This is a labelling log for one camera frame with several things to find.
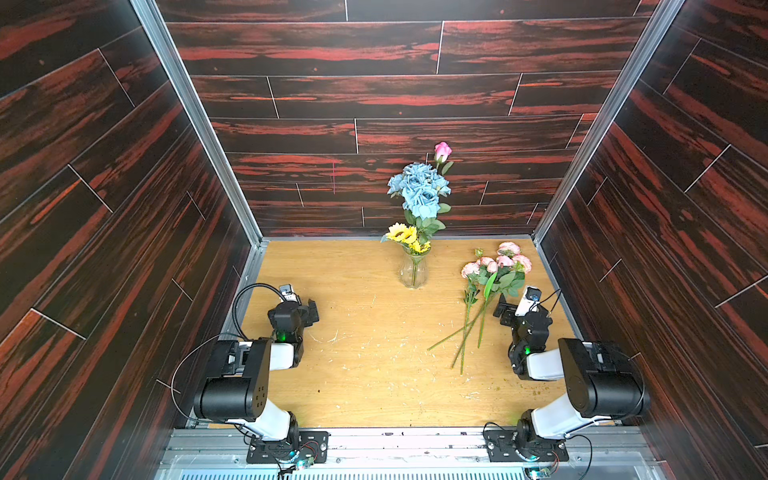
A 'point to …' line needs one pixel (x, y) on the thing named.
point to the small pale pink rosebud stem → (491, 271)
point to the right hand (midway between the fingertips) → (525, 299)
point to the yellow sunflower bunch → (407, 236)
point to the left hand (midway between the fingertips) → (297, 302)
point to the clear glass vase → (414, 269)
